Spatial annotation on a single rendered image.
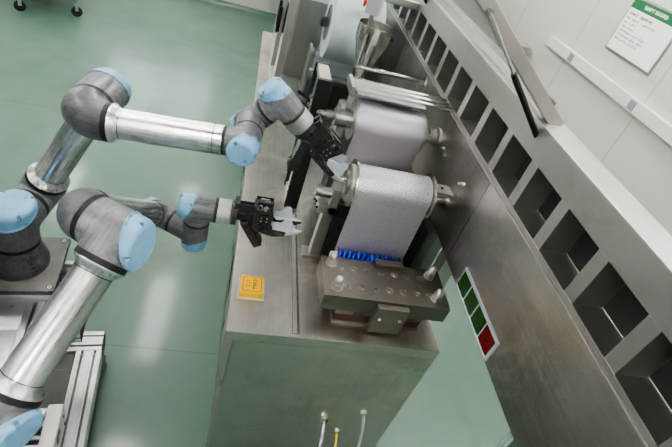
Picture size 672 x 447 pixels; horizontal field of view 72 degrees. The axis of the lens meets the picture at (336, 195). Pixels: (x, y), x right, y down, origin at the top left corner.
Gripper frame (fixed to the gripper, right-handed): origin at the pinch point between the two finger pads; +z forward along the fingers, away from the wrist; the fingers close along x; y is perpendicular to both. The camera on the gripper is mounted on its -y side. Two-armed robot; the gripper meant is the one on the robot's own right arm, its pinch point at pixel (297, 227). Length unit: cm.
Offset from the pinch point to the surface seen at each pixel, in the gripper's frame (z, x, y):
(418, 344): 43, -24, -19
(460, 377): 116, 25, -109
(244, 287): -12.7, -11.7, -16.5
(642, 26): 278, 250, 52
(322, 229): 10.1, 7.8, -5.7
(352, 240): 18.4, -0.3, -1.4
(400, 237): 33.2, -0.3, 2.9
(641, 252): 46, -56, 55
